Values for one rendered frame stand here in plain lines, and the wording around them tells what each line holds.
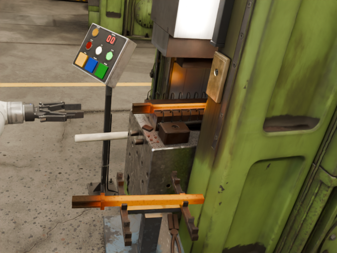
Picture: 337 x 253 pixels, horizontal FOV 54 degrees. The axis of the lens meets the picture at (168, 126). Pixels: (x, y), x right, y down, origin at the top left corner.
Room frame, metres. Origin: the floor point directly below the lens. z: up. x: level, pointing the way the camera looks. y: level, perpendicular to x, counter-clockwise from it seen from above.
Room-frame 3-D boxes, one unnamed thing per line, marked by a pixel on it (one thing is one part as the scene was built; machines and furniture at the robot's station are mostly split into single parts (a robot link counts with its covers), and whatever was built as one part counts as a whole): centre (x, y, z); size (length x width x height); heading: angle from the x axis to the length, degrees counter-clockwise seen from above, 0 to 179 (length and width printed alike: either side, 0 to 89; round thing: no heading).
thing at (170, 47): (1.50, -0.09, 1.32); 0.42 x 0.20 x 0.10; 115
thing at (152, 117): (1.50, -0.09, 0.96); 0.42 x 0.20 x 0.09; 115
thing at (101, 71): (1.72, 0.42, 1.01); 0.07 x 0.05 x 0.07; 50
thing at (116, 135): (1.68, 0.33, 0.62); 0.44 x 0.05 x 0.05; 115
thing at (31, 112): (1.17, 0.55, 1.00); 0.09 x 0.08 x 0.07; 115
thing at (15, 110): (1.14, 0.62, 1.00); 0.09 x 0.06 x 0.09; 25
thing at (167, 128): (1.27, -0.03, 0.95); 0.12 x 0.08 x 0.06; 115
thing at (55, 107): (1.23, 0.50, 1.00); 0.11 x 0.01 x 0.04; 136
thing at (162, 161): (1.45, -0.12, 0.69); 0.56 x 0.38 x 0.45; 115
